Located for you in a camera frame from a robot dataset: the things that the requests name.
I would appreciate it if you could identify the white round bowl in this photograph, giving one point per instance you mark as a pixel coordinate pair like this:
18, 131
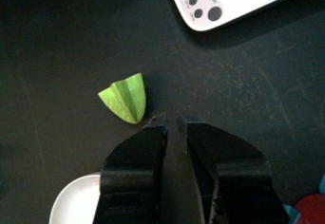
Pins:
78, 199

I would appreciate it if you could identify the white kitchen scale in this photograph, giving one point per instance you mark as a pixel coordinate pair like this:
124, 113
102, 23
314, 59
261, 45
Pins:
220, 0

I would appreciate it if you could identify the blue tape piece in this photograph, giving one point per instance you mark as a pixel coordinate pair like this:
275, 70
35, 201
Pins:
322, 183

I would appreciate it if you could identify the red plastic cup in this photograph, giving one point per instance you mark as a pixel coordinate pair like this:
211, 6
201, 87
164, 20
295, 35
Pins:
311, 209

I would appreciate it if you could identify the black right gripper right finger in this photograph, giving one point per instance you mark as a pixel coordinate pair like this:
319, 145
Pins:
237, 177

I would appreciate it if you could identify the blue small block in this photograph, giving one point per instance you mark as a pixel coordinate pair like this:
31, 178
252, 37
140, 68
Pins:
291, 213

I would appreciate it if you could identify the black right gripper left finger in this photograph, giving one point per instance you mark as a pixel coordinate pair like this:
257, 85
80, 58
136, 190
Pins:
133, 171

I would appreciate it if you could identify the green starfruit tip piece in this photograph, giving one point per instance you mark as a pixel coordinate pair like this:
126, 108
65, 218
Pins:
128, 99

